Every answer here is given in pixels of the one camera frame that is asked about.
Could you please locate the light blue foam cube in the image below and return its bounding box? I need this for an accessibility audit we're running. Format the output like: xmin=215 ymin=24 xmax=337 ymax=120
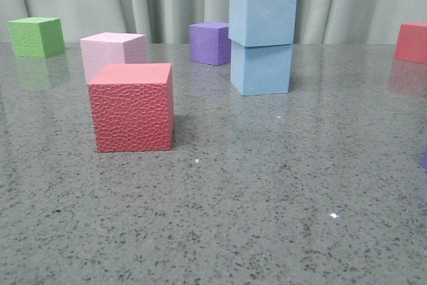
xmin=230 ymin=41 xmax=293 ymax=95
xmin=229 ymin=0 xmax=297 ymax=47

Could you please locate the dark purple foam cube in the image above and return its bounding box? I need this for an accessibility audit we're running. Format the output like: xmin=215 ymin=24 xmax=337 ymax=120
xmin=189 ymin=22 xmax=232 ymax=66

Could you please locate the textured red foam cube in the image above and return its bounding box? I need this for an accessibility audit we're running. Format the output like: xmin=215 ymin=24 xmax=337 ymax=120
xmin=87 ymin=63 xmax=174 ymax=152

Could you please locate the pink foam cube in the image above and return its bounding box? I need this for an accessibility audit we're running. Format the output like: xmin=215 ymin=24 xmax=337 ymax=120
xmin=80 ymin=32 xmax=148 ymax=82

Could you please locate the green foam cube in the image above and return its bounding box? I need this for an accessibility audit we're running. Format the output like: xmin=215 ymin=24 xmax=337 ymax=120
xmin=8 ymin=17 xmax=65 ymax=57

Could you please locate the smooth red foam cube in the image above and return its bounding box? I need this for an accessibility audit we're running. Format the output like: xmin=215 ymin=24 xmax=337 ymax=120
xmin=394 ymin=21 xmax=427 ymax=64

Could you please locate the light purple foam cube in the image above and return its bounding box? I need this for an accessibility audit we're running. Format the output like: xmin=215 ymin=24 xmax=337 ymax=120
xmin=421 ymin=148 xmax=427 ymax=169

